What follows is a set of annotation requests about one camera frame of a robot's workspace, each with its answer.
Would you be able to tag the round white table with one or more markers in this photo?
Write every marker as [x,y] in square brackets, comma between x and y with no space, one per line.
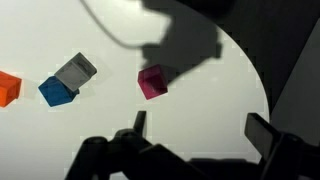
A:
[212,85]

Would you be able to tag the grey block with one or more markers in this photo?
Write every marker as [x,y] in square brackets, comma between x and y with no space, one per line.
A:
[76,72]

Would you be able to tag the pink block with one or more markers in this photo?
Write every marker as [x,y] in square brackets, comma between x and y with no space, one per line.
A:
[152,82]

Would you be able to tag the blue block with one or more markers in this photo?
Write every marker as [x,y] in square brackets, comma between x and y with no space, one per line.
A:
[56,93]

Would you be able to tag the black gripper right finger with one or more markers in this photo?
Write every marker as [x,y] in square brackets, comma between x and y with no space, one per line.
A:
[285,156]

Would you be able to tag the orange block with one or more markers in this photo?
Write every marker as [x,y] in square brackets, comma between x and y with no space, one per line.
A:
[9,88]

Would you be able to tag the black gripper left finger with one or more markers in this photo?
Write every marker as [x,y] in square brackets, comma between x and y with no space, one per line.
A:
[130,153]

